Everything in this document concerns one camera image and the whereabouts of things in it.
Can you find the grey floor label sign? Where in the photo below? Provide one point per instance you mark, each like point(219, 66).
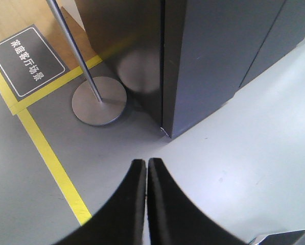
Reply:
point(28, 62)

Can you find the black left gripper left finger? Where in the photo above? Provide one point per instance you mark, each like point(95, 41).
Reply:
point(121, 219)

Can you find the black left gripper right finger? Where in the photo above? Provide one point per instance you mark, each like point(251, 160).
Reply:
point(173, 217)

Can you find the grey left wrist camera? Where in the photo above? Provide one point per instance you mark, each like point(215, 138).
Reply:
point(282, 238)

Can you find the silver sign stand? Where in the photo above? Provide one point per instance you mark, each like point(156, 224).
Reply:
point(98, 101)

